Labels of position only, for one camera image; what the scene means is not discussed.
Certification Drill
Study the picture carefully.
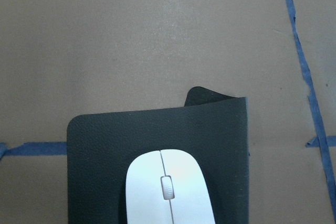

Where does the black mouse pad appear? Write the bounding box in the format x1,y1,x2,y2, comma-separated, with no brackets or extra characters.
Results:
67,87,249,223

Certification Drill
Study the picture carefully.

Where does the white computer mouse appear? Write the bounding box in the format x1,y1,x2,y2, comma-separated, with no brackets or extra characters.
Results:
125,150,215,223

